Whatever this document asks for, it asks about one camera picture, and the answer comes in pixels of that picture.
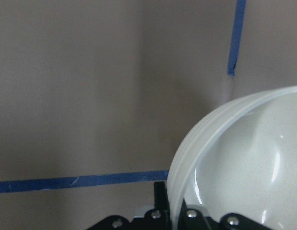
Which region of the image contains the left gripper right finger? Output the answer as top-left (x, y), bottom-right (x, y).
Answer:
top-left (178, 200), bottom-right (211, 230)

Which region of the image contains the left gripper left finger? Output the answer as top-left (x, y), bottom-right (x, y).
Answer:
top-left (154, 181), bottom-right (170, 216)

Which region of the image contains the white bowl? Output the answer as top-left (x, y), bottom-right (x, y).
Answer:
top-left (167, 86), bottom-right (297, 230)

